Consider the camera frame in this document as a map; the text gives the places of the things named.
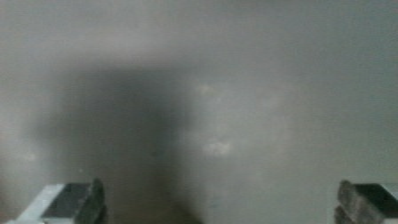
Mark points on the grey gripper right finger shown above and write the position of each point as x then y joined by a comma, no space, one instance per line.
368,203

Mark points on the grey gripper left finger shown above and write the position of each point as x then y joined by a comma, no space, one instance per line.
68,204

